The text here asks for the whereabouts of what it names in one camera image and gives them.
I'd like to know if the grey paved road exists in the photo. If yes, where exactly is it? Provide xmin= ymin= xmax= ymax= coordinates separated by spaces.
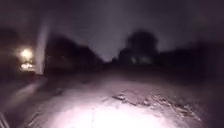
xmin=0 ymin=71 xmax=224 ymax=128

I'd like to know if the dark building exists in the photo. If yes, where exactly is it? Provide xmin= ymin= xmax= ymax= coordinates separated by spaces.
xmin=44 ymin=35 xmax=104 ymax=75

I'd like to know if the pale pole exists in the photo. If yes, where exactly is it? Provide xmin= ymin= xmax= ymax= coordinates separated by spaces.
xmin=34 ymin=14 xmax=53 ymax=76

